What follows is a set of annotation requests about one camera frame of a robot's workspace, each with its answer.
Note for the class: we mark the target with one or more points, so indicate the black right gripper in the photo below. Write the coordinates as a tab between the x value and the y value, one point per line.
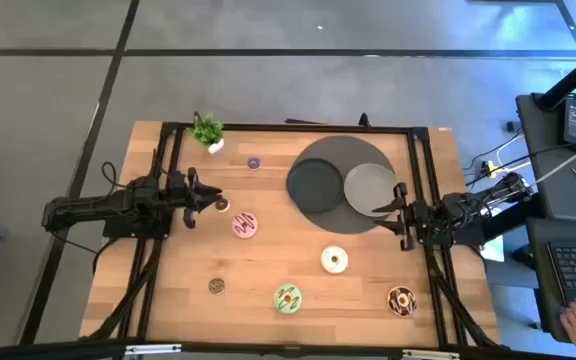
420	220

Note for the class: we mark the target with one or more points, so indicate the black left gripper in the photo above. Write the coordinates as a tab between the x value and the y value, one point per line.
180	192

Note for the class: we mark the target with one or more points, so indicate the small chocolate glazed donut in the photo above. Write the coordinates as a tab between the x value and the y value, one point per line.
223	206

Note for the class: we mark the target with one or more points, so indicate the large pink glazed donut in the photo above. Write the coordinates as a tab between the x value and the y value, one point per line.
238	225

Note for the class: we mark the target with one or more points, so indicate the small purple glazed donut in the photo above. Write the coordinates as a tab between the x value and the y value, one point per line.
250	163

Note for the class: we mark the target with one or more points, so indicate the large chocolate glazed donut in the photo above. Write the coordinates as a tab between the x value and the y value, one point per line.
393	301

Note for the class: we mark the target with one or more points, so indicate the small caramel brown donut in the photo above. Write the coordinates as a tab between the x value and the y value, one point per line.
212	286

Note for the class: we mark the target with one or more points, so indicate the large white sprinkled donut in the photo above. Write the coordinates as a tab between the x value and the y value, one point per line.
327	260

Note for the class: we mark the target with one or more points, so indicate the large mint green donut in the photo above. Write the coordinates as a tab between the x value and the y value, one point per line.
280	300

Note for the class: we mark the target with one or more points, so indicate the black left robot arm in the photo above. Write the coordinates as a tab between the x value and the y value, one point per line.
88	207

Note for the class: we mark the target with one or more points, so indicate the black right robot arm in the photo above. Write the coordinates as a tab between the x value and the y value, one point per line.
468	210

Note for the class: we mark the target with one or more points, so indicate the grey round plate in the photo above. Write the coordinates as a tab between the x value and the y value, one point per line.
368	187

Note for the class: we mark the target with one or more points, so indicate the small potted green plant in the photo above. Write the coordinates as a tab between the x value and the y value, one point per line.
208	131

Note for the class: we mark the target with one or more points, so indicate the round dark grey placemat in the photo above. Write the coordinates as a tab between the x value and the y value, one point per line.
343	147

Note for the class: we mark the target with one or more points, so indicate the black round plate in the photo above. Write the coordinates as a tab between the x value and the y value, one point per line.
314	185

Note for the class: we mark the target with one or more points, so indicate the white paper sheet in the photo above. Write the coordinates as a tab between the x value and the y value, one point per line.
493	250

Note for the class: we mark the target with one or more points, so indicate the black keyboard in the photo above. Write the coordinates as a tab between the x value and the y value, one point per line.
540	280

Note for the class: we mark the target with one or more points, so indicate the dark grey side desk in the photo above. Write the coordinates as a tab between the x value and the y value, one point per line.
558	200

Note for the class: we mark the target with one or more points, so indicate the thin grey rod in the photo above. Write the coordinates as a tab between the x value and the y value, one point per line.
568	162

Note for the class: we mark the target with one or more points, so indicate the black aluminium crossbar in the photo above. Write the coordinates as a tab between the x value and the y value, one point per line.
43	350

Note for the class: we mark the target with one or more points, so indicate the black slanted pole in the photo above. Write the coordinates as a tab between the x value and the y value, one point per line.
573	77

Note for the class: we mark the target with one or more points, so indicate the black aluminium table frame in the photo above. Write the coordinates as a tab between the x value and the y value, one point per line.
293	128

